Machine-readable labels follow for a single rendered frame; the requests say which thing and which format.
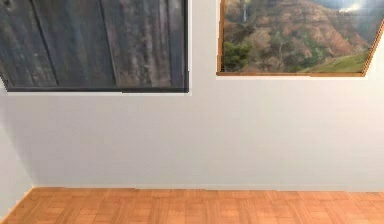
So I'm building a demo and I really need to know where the dark grey framed picture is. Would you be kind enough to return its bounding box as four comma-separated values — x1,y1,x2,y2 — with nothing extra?
0,0,190,94

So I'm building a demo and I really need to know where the wood framed landscape picture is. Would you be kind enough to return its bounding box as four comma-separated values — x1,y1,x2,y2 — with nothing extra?
216,0,384,78

